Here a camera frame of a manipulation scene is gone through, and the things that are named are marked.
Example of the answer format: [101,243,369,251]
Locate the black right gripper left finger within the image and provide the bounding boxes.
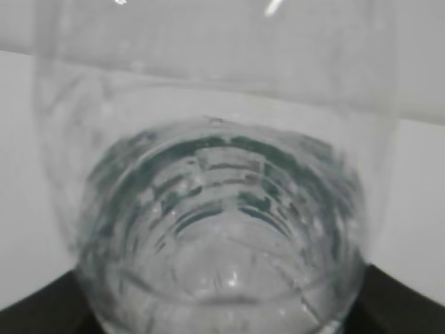
[1,271,101,334]

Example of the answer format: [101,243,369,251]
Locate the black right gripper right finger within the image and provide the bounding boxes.
[343,265,444,334]

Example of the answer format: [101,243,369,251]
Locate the clear water bottle green label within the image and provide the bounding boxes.
[34,1,396,333]

